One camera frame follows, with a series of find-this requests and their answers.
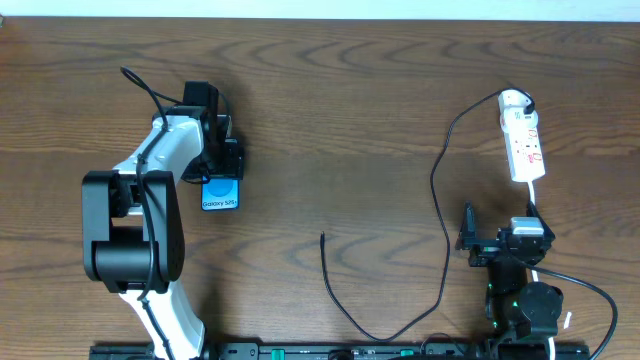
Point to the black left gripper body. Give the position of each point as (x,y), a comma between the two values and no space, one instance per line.
(229,163)

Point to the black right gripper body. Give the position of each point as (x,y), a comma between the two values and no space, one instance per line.
(489,242)

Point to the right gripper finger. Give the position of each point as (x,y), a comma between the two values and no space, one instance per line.
(468,233)
(532,211)

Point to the blue Galaxy smartphone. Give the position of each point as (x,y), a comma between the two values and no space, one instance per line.
(220,194)

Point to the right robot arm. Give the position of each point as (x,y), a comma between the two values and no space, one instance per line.
(524,312)

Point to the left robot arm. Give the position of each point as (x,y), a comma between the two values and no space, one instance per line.
(133,238)

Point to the white USB charger plug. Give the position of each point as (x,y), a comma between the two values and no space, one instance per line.
(516,104)

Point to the white power strip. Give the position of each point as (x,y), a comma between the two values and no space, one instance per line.
(524,153)

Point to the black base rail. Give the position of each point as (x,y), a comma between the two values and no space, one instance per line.
(431,350)

